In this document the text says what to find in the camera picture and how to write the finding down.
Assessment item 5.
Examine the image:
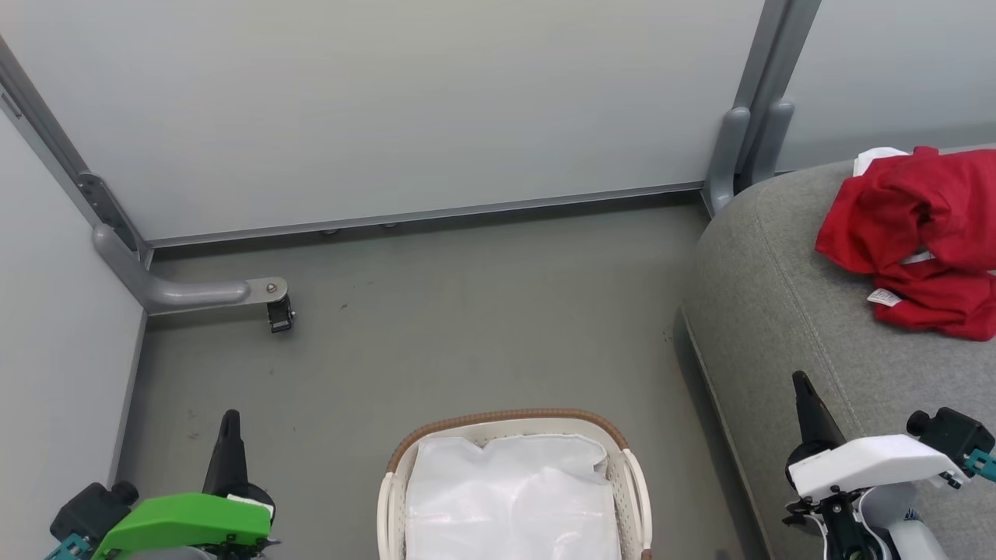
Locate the black caster wheel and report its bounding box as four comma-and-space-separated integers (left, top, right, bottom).
266, 296, 296, 334

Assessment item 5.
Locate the white laundry basket brown rim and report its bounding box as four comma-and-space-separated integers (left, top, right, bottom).
377, 409, 654, 560

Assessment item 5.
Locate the grey metal partition bottom rail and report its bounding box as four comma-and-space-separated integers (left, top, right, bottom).
148, 181, 705, 248

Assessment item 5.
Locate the grey fabric sofa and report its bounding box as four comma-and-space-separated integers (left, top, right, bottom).
679, 144, 996, 560

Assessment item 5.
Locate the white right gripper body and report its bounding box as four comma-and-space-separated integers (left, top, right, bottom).
786, 434, 966, 560

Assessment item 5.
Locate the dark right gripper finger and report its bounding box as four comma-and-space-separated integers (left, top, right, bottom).
807, 381, 847, 452
786, 372, 819, 470

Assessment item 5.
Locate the grey metal partition post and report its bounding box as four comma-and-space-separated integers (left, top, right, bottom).
735, 0, 823, 180

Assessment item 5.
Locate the white plastic basket liner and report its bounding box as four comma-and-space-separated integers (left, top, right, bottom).
405, 433, 623, 560

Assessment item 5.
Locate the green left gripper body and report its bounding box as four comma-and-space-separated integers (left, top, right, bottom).
92, 493, 273, 560

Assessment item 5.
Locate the grey upright partition foot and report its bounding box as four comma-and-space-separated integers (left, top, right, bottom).
751, 98, 796, 187
704, 106, 752, 217

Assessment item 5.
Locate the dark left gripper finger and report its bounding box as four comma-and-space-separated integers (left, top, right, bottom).
230, 410, 275, 505
204, 410, 231, 495

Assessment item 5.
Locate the grey hinged partition post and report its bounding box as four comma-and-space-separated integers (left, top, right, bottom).
0, 35, 153, 261

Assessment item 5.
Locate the grey partition foot with bracket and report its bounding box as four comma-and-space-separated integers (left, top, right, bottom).
92, 224, 289, 315

